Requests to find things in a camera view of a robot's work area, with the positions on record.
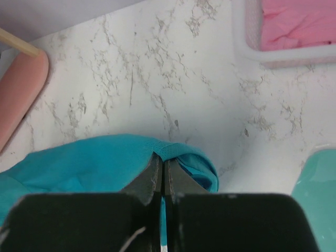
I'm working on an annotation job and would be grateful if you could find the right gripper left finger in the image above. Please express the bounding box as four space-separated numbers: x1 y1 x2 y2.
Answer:
1 154 162 251

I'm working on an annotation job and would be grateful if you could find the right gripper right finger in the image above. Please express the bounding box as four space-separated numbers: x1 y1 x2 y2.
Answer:
164 160 315 251

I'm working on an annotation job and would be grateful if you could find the teal t shirt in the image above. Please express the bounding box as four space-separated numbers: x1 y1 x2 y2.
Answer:
1 134 218 249

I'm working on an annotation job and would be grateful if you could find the turquoise plastic board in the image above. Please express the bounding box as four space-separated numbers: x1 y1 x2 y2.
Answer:
291 149 335 251

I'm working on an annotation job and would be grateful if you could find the pink three-tier wooden shelf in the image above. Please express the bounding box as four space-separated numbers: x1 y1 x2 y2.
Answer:
1 29 49 149

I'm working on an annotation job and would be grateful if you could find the white plastic basket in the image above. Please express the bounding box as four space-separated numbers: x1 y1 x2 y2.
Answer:
232 1 335 68

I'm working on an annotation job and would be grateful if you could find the pink folded t shirt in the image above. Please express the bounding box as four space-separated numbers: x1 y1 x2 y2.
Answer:
260 1 335 51

